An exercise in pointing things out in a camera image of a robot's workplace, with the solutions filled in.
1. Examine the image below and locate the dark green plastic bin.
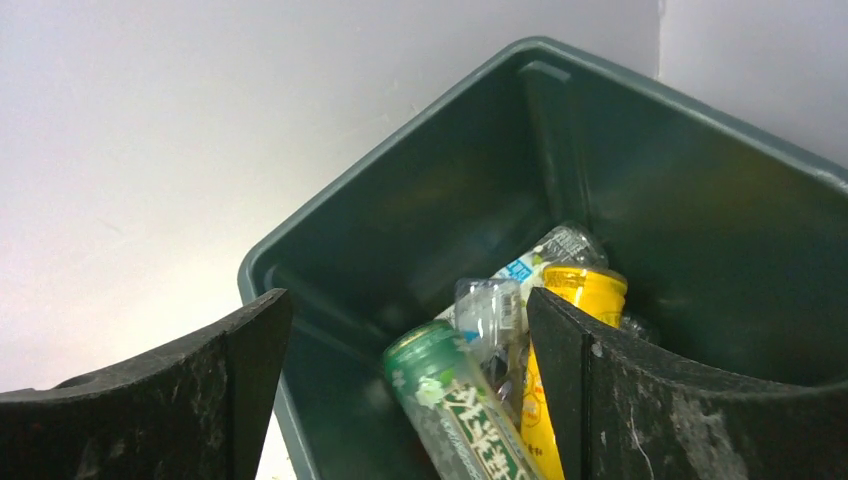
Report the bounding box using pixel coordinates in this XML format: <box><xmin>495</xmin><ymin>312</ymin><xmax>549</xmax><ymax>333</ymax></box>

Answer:
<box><xmin>238</xmin><ymin>38</ymin><xmax>847</xmax><ymax>479</ymax></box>

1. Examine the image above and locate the clear purple label bottle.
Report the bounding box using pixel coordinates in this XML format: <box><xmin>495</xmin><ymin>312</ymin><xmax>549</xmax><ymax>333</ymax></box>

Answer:
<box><xmin>454</xmin><ymin>278</ymin><xmax>526</xmax><ymax>414</ymax></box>

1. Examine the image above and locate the green tinted tea bottle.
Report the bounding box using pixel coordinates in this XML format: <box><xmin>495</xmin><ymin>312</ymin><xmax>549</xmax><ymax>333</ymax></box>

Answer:
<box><xmin>382</xmin><ymin>320</ymin><xmax>543</xmax><ymax>480</ymax></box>

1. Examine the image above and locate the yellow drink bottle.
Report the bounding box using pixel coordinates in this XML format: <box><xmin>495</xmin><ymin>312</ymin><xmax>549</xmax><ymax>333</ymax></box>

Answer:
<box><xmin>520</xmin><ymin>264</ymin><xmax>628</xmax><ymax>479</ymax></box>

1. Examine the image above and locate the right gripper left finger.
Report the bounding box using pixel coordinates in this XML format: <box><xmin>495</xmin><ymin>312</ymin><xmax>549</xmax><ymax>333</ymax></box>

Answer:
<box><xmin>1</xmin><ymin>289</ymin><xmax>293</xmax><ymax>479</ymax></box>

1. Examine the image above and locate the white blue label bottle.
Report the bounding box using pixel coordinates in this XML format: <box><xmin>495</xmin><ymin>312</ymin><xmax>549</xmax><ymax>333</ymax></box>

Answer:
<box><xmin>433</xmin><ymin>225</ymin><xmax>609</xmax><ymax>326</ymax></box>

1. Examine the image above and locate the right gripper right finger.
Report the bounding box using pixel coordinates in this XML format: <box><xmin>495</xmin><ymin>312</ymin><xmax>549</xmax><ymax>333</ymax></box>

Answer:
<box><xmin>526</xmin><ymin>287</ymin><xmax>848</xmax><ymax>480</ymax></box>

